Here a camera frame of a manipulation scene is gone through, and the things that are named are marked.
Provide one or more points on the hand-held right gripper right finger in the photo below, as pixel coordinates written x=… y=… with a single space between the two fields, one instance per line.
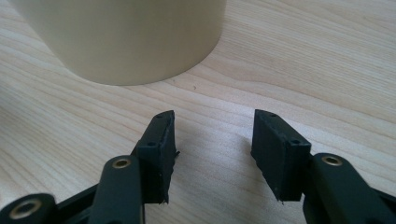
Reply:
x=277 y=155

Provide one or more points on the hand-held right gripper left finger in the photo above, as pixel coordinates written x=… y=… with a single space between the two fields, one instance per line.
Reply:
x=157 y=155

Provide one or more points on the beige round container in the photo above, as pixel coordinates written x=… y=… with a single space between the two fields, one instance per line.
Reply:
x=124 y=40

